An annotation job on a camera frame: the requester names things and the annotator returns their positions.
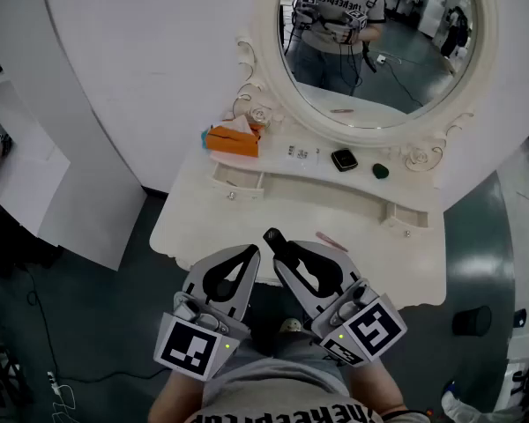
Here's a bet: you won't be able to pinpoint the person's right forearm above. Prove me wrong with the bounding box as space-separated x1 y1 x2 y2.
347 359 409 416

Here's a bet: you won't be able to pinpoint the orange tissue box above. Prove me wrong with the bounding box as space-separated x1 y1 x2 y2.
205 115 265 158

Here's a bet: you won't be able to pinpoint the person's blue jeans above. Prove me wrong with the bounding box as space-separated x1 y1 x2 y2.
240 326 349 372

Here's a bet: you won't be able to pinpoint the white partition cabinet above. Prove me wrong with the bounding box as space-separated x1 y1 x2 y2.
0 15 147 272

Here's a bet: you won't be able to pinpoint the person's left forearm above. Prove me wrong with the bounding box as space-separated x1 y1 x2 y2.
147 367 204 423

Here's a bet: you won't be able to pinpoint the black square compact case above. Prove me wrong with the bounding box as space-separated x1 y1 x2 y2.
330 147 360 174

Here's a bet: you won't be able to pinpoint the clear plastic packet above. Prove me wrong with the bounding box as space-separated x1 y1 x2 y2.
264 141 323 169

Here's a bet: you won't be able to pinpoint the pink stick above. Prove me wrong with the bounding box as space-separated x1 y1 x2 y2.
315 231 349 254

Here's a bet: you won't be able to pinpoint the oval mirror with white frame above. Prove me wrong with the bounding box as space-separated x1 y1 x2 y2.
235 0 499 174

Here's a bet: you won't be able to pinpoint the black waste bin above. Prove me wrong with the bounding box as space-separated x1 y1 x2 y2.
451 305 493 338

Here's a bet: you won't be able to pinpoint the black floor cable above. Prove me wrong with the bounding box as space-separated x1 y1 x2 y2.
26 271 168 385

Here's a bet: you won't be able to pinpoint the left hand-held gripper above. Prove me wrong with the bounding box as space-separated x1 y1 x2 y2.
153 244 262 382

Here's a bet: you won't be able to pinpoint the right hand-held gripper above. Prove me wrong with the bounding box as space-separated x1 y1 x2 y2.
272 241 409 368

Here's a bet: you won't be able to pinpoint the white power strip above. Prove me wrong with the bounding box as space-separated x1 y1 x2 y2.
47 370 63 398

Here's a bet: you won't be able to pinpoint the white dressing table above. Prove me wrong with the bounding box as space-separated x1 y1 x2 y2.
149 134 447 310

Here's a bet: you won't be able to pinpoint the person's grey shirt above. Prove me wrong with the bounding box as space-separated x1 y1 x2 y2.
184 358 429 423

